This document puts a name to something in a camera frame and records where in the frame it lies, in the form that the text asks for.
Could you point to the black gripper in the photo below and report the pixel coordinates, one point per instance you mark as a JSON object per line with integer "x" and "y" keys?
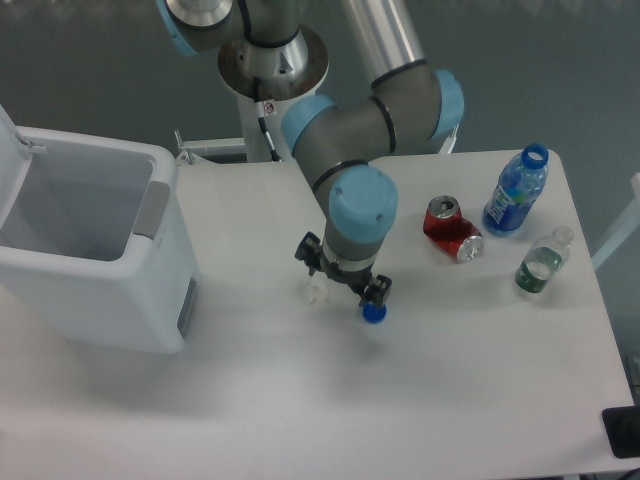
{"x": 357, "y": 275}

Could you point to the white paper ball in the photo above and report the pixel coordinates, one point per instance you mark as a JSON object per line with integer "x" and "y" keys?
{"x": 317, "y": 292}

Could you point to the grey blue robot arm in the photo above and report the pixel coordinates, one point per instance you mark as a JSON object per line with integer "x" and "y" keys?
{"x": 358, "y": 201}

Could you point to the blue bottle cap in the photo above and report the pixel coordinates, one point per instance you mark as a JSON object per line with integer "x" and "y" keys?
{"x": 373, "y": 314}

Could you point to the crushed red soda can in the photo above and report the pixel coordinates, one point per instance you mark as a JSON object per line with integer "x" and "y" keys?
{"x": 450, "y": 231}

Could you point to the blue plastic drink bottle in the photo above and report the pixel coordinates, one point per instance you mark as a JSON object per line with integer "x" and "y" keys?
{"x": 519, "y": 185}

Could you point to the clear green-label bottle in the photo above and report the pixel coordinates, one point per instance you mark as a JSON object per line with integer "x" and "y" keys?
{"x": 544, "y": 260}

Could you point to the white open trash bin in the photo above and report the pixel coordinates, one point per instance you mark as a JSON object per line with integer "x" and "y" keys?
{"x": 93, "y": 239}

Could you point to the black device at corner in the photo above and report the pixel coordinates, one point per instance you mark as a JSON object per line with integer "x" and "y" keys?
{"x": 622, "y": 429}

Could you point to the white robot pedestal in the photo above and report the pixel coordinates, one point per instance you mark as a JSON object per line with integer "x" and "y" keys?
{"x": 285, "y": 119}

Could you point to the white frame at right edge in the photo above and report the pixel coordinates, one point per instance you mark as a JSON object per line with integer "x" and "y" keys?
{"x": 626, "y": 223}

